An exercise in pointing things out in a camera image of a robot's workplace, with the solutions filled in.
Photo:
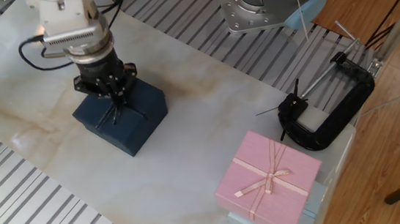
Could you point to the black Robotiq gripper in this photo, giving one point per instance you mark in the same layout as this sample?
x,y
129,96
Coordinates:
x,y
100,73

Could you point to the dark blue gift box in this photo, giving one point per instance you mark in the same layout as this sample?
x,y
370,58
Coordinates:
x,y
147,98

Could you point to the silver ribbed sensor box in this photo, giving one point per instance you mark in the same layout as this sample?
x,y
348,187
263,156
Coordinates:
x,y
75,37

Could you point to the navy gift box base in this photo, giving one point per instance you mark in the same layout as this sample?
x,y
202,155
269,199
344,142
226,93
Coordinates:
x,y
140,145

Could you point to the pink gift box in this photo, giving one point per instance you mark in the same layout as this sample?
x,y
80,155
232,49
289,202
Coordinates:
x,y
264,164

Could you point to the light blue gift box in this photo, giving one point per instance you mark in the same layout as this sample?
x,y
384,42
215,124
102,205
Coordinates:
x,y
315,200

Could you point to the marble pattern board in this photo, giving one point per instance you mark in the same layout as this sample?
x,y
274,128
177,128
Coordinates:
x,y
188,146

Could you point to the white zip tie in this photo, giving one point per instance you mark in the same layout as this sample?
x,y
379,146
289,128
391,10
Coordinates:
x,y
302,17

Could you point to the white foam block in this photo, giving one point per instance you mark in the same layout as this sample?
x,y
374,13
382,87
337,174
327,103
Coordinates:
x,y
313,119

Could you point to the black C-clamp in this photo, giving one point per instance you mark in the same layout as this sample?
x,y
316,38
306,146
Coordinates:
x,y
351,112

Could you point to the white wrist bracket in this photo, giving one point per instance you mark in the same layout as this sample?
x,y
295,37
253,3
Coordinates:
x,y
65,11

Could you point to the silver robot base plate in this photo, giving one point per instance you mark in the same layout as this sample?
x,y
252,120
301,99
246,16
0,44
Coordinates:
x,y
246,15

